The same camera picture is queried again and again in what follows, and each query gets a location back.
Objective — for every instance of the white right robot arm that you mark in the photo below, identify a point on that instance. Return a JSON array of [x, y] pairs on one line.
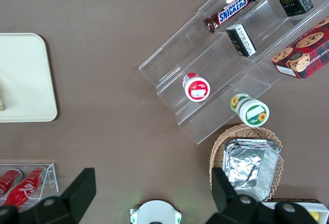
[[154, 208]]

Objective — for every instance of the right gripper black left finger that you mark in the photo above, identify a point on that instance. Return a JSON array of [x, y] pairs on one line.
[[74, 203]]

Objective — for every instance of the beige plastic tray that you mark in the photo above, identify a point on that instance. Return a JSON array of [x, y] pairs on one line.
[[25, 80]]

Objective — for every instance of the Snickers chocolate bar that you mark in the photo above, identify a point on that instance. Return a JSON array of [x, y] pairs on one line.
[[232, 9]]

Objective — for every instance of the clear acrylic stepped shelf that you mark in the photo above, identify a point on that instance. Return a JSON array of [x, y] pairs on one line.
[[205, 54]]

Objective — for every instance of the clear acrylic bottle rack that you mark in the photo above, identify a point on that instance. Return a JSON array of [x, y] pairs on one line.
[[51, 180]]

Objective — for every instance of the red tartan cookie box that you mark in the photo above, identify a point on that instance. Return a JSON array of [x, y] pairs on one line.
[[306, 54]]

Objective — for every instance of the yellow snack packet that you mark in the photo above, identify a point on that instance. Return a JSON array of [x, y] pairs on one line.
[[314, 217]]

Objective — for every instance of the green lid yogurt cup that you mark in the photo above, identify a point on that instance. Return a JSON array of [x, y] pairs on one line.
[[253, 112]]

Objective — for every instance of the white rectangular plastic bin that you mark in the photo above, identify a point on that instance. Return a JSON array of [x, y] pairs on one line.
[[324, 208]]

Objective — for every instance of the oval tan wicker basket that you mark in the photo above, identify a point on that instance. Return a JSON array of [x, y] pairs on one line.
[[218, 144]]

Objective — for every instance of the red cola bottle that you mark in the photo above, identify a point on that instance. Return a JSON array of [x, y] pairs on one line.
[[28, 186], [9, 181]]

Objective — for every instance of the aluminium foil tray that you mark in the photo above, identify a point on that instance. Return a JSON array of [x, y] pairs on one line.
[[246, 167]]

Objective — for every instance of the red lid yogurt cup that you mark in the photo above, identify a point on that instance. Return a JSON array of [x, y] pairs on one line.
[[198, 89]]

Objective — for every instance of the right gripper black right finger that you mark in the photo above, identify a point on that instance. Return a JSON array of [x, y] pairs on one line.
[[231, 208]]

